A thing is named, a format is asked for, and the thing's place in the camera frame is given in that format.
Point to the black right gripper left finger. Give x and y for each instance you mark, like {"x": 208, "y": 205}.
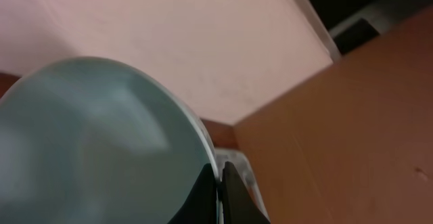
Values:
{"x": 200, "y": 206}

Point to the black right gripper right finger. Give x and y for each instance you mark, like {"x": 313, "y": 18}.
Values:
{"x": 238, "y": 206}

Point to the light blue bowl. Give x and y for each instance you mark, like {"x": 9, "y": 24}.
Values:
{"x": 92, "y": 140}

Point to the grey dishwasher rack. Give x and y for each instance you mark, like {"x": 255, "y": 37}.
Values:
{"x": 246, "y": 173}

